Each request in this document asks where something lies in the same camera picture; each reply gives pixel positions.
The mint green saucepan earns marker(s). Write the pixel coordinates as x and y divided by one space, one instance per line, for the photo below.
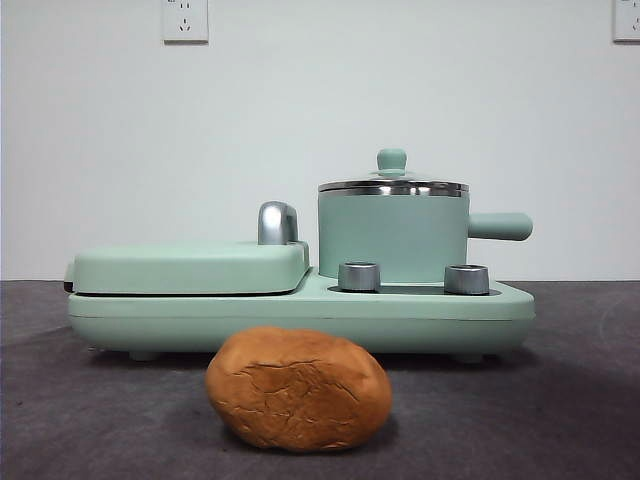
390 235

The mint green breakfast machine base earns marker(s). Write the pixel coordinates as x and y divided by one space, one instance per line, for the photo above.
300 320

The mint green griddle cover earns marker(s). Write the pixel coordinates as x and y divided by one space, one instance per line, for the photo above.
185 265

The silver control knob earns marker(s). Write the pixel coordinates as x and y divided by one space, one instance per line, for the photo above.
359 277
466 279

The brown potato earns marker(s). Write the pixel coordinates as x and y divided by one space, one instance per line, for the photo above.
300 385

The glass pot lid green knob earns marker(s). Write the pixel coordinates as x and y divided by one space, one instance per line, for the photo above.
393 159

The white wall socket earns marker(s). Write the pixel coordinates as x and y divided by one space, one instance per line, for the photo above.
627 20
185 22

